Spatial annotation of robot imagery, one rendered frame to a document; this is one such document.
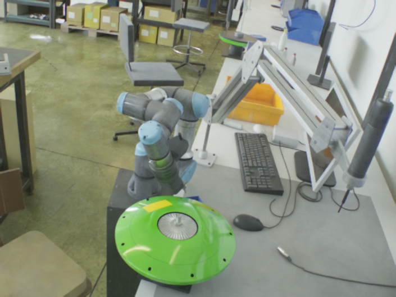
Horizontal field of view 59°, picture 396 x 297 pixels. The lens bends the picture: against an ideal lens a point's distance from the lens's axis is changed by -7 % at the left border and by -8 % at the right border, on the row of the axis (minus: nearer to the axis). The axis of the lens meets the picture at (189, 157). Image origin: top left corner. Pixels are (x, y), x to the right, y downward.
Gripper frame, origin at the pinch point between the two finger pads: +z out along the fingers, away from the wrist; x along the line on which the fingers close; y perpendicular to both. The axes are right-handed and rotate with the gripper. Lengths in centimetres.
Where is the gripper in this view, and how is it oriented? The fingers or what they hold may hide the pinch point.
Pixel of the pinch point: (181, 190)
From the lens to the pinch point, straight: 121.9
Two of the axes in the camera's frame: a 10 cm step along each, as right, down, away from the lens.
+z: 1.8, 5.9, 7.8
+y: -6.5, 6.7, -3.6
